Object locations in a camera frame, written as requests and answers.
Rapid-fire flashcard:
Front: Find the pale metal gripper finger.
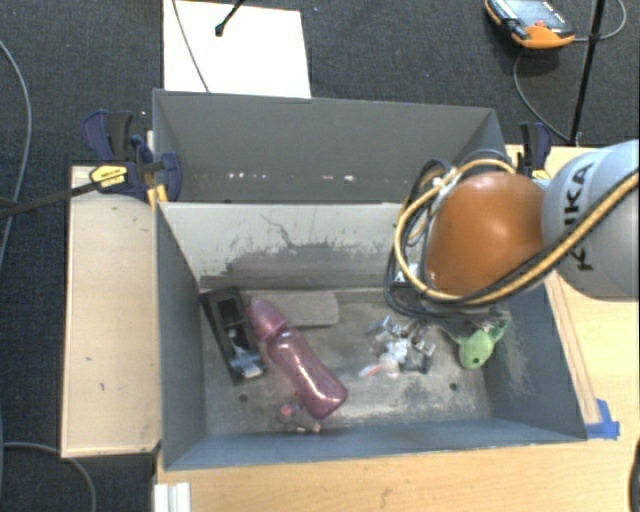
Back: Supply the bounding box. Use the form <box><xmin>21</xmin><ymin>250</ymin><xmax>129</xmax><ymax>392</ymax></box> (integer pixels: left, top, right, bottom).
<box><xmin>375</xmin><ymin>337</ymin><xmax>410</xmax><ymax>359</ymax></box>
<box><xmin>366</xmin><ymin>315</ymin><xmax>397</xmax><ymax>342</ymax></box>

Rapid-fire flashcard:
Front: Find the clear plastic packet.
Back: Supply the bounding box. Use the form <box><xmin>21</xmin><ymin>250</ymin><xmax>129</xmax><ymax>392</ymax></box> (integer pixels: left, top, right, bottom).
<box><xmin>357</xmin><ymin>349</ymin><xmax>402</xmax><ymax>382</ymax></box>

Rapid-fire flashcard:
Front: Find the green toy animal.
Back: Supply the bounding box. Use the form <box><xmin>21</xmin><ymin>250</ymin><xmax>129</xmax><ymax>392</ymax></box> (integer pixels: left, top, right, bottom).
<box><xmin>451</xmin><ymin>319</ymin><xmax>511</xmax><ymax>371</ymax></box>

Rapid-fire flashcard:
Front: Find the grey flat sponge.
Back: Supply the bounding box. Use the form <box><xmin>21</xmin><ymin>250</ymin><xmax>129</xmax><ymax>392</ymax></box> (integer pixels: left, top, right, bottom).
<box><xmin>248</xmin><ymin>291</ymin><xmax>342</xmax><ymax>330</ymax></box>

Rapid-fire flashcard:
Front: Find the pink plastic baby bottle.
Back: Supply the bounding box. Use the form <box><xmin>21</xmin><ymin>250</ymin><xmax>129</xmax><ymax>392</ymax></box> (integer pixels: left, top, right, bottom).
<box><xmin>248</xmin><ymin>298</ymin><xmax>349</xmax><ymax>420</ymax></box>

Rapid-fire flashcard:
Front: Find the small dark pink-tipped object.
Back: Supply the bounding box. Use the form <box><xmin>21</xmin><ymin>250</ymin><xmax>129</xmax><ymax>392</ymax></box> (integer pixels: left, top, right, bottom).
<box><xmin>276</xmin><ymin>402</ymin><xmax>324</xmax><ymax>435</ymax></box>

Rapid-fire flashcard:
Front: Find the black rectangular box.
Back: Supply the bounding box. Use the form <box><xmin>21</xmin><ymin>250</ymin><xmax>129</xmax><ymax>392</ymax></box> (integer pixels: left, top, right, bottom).
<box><xmin>199</xmin><ymin>285</ymin><xmax>267</xmax><ymax>387</ymax></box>

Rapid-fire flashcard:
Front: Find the grey metal bin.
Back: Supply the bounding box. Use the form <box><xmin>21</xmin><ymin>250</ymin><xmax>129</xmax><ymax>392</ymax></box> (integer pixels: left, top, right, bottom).
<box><xmin>151</xmin><ymin>88</ymin><xmax>589</xmax><ymax>472</ymax></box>

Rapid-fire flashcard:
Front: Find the pale wood board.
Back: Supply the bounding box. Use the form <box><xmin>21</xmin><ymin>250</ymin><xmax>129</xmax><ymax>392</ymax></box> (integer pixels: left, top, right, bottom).
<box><xmin>59</xmin><ymin>164</ymin><xmax>164</xmax><ymax>459</ymax></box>

